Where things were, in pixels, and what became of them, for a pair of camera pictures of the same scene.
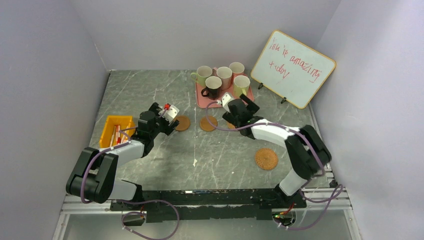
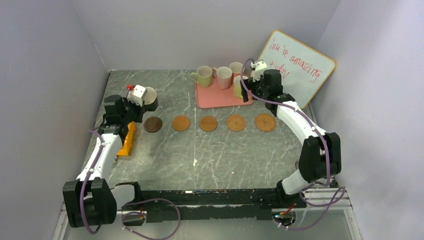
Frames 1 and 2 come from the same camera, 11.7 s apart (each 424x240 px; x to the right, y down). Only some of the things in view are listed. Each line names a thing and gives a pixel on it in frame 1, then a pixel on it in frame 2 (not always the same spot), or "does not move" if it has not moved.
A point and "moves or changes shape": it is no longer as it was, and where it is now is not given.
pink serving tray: [202, 102] does not move
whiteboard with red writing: [292, 69] does not move
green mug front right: [241, 85] does not move
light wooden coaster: [206, 126] does not move
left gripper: [167, 128] → [139, 105]
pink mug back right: [237, 68] does not move
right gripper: [252, 106] → [250, 84]
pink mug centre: [225, 74] does not move
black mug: [212, 90] → [150, 99]
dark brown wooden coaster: [184, 124] moves or changes shape
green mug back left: [202, 72] does not move
